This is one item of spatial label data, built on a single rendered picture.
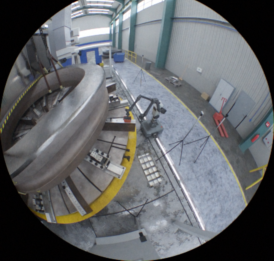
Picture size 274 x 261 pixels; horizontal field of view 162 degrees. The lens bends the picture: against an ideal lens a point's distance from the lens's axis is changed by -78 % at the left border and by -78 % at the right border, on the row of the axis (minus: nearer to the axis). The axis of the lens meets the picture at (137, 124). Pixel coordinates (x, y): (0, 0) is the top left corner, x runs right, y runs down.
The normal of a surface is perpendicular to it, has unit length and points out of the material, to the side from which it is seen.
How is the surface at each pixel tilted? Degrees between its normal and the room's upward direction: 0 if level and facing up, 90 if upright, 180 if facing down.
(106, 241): 37
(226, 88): 90
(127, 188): 0
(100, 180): 0
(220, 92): 90
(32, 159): 45
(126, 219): 0
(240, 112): 90
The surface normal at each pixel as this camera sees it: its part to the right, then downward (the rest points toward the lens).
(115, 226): 0.07, -0.65
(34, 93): 0.82, 0.47
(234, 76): -0.93, 0.22
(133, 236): -0.16, -0.96
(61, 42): 0.36, 0.72
